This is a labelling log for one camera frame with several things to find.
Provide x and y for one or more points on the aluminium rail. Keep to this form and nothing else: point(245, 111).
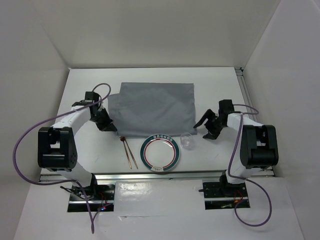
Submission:
point(243, 86)
point(46, 177)

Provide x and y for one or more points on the aluminium right side rail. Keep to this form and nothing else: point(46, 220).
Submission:
point(243, 86)

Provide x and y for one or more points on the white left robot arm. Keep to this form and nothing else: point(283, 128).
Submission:
point(57, 151)

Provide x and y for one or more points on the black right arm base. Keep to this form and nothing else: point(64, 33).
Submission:
point(221, 195)

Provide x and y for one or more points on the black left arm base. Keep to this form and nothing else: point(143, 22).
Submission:
point(101, 198)

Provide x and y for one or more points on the aluminium front rail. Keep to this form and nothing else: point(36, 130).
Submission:
point(46, 177)

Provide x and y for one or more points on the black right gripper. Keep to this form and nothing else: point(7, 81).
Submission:
point(213, 133)

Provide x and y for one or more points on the white plate green red rim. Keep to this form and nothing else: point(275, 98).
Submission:
point(159, 153)

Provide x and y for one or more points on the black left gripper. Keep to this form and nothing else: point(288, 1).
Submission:
point(110, 127)

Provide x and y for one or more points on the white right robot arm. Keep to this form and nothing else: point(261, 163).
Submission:
point(256, 145)

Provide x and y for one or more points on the copper fork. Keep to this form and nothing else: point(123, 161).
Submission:
point(122, 139)

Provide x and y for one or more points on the clear plastic cup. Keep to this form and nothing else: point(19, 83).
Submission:
point(187, 141)

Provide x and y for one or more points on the grey cloth placemat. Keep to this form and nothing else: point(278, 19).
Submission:
point(142, 109)

